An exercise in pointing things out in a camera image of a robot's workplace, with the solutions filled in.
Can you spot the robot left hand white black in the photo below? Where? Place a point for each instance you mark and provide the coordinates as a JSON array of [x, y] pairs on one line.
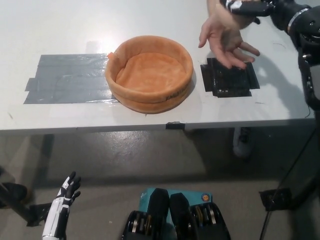
[[57, 212]]

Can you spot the robot right hand white black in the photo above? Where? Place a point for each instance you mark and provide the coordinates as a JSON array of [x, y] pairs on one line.
[[252, 7]]

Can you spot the small black tape strip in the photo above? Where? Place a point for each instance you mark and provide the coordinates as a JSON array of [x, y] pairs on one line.
[[175, 125]]

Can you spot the thin black thread curl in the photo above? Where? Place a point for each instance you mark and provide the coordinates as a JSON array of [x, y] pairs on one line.
[[308, 111], [279, 45]]

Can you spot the teal robot body cover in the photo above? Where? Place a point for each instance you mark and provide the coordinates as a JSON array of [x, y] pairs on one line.
[[195, 195]]

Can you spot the black tape square patch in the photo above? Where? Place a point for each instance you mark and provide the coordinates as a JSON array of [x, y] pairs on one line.
[[228, 81]]

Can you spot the white sneaker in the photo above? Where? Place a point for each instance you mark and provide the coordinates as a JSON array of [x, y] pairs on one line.
[[242, 145]]

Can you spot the grey duct tape patch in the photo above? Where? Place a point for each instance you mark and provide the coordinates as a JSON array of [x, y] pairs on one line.
[[72, 80]]

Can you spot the black floor tape patch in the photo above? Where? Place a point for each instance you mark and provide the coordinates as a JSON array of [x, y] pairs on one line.
[[41, 213], [275, 198]]

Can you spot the dark table leg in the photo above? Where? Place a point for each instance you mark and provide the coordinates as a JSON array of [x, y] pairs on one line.
[[302, 170], [42, 165]]

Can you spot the black shoe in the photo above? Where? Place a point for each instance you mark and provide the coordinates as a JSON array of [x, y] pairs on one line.
[[13, 193]]

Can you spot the person's bare hand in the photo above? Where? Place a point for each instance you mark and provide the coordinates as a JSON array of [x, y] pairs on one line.
[[222, 37]]

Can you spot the orange plush round basket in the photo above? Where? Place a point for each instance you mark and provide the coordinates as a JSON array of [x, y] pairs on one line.
[[152, 72]]

